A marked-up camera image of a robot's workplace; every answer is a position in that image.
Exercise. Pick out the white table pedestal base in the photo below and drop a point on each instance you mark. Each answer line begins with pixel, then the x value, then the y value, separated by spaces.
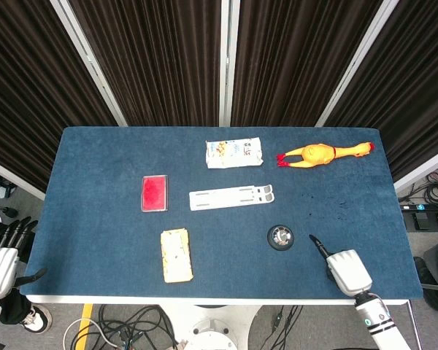
pixel 213 328

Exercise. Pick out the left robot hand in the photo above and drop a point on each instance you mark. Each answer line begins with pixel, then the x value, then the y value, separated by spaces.
pixel 0 260

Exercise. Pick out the dark pleated curtain partition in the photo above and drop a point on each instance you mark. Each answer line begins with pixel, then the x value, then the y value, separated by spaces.
pixel 219 62

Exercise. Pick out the white snack packet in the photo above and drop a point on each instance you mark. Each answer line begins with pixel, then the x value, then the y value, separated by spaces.
pixel 234 152

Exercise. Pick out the red stamp pad case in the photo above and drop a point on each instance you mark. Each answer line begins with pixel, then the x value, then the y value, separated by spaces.
pixel 154 193

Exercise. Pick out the black round disc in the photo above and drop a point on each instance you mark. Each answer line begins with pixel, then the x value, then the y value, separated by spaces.
pixel 281 237

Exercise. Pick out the black and white sneaker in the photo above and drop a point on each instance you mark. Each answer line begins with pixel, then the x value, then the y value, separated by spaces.
pixel 36 319

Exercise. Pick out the white folding stand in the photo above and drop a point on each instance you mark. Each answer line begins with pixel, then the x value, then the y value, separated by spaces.
pixel 230 197

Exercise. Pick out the blue table cloth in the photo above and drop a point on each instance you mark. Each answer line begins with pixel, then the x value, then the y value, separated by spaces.
pixel 219 211

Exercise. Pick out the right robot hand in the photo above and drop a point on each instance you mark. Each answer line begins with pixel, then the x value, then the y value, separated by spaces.
pixel 348 270

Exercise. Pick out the yellow biscuit packet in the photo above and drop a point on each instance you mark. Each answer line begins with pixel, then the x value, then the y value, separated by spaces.
pixel 176 256

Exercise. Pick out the yellow rubber chicken toy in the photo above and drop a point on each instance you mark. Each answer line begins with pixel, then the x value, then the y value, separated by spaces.
pixel 319 154

